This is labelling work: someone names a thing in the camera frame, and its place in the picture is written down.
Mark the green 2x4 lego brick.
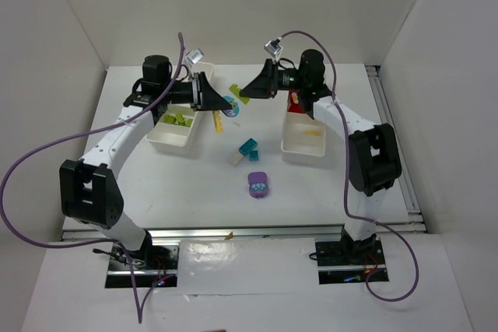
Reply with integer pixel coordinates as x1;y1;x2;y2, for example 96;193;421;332
229;84;240;97

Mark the green 2x3 lego brick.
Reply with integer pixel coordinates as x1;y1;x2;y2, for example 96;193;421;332
175;113;186;123

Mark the green sloped lego brick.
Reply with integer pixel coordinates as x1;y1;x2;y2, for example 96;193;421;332
162;114;177;124

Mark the yellow small lego brick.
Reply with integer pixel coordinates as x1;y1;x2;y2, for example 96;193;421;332
303;130;322;137

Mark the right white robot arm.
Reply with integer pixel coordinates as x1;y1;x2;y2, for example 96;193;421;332
240;49;402;262

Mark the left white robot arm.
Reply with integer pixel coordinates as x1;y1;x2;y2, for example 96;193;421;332
59;50;230;261

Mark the left white divided bin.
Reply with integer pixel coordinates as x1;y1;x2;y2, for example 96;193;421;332
146;63;205;156

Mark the white divided bin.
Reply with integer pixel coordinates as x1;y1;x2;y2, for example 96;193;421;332
281;107;326;166
146;63;205;156

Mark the right white divided bin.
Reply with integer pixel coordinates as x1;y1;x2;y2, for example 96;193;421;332
281;107;326;166

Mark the teal 2x4 lego brick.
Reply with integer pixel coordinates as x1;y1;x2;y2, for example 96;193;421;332
239;138;258;156

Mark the white lego brick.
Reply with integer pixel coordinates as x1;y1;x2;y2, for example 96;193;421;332
227;151;244;167

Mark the teal 2x2 lego brick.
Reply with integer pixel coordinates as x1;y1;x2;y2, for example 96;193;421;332
248;150;259;161

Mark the purple flower lego box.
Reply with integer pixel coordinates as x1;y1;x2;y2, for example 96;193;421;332
247;172;269;198

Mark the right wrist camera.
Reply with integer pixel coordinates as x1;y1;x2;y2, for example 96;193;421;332
264;37;282;60

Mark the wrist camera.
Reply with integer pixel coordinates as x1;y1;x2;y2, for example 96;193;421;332
264;37;282;60
184;49;204;65

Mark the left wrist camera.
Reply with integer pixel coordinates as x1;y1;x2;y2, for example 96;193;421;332
184;49;204;65

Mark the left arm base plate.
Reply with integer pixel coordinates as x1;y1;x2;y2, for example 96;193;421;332
93;245;180;288

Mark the aluminium rail front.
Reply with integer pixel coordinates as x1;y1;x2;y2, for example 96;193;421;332
61;222;427;241

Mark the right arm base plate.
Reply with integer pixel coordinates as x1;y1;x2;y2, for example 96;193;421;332
308;240;389;285

